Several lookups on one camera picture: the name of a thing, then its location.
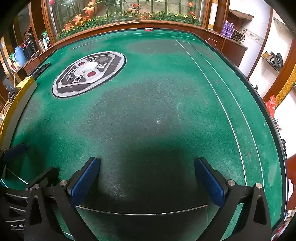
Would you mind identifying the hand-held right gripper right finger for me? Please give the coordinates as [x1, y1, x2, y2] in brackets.
[195, 158, 272, 241]

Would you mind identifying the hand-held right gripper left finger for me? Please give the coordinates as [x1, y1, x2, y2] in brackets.
[24, 157, 101, 241]

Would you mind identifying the red plastic bag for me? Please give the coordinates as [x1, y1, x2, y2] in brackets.
[265, 95, 277, 115]

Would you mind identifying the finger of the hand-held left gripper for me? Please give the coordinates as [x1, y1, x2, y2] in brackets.
[25, 167, 60, 188]
[0, 143, 28, 163]

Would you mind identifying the black phone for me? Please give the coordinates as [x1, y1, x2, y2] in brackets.
[30, 62, 51, 78]

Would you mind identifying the blue kettle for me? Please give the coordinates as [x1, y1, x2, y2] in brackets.
[14, 46, 26, 67]

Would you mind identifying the black thermos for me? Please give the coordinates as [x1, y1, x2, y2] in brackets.
[23, 34, 38, 58]

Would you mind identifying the black bag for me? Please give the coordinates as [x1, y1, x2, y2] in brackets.
[269, 52, 284, 69]

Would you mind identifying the artificial flower display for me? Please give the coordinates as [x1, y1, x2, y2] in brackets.
[48, 0, 206, 41]

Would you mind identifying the round table centre control panel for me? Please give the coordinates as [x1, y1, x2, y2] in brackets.
[52, 51, 127, 99]

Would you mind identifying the yellow storage box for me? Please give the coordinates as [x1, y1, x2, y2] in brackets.
[0, 76, 37, 149]

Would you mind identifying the white rolled poster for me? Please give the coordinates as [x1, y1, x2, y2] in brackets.
[211, 0, 219, 30]

